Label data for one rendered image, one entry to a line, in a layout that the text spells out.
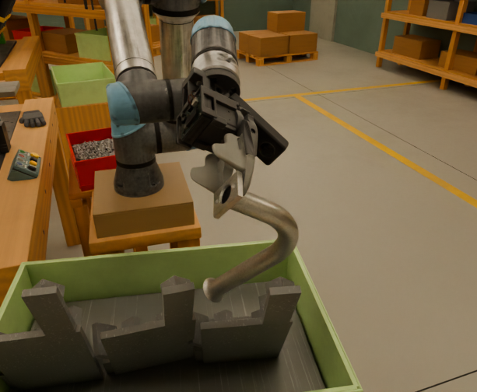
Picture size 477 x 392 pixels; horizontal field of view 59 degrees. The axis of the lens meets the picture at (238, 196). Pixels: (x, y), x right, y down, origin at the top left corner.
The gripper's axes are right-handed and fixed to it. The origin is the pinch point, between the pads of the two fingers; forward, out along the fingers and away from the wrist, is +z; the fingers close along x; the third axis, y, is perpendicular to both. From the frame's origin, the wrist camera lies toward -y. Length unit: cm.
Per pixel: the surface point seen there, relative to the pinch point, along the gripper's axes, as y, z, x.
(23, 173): 18, -62, -91
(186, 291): -0.3, 7.3, -14.2
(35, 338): 14.0, 9.0, -35.5
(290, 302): -14.3, 8.8, -8.4
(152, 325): -1.2, 7.8, -26.8
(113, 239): -7, -31, -68
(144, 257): -7.2, -15.2, -45.8
